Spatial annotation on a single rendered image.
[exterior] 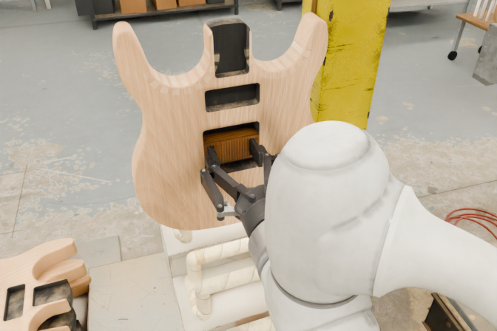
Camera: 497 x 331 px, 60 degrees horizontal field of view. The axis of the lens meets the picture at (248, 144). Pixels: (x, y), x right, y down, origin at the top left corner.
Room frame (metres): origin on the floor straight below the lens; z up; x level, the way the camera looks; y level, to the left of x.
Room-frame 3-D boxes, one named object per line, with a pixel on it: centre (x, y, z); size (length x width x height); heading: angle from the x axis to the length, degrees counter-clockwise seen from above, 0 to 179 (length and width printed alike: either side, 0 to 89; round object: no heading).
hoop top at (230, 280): (0.59, 0.02, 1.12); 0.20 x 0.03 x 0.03; 109
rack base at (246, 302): (0.63, 0.03, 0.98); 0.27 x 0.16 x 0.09; 110
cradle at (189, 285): (0.59, 0.12, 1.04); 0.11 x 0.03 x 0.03; 20
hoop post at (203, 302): (0.56, 0.10, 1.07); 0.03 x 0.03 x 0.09
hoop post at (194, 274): (0.64, 0.12, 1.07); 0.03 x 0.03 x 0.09
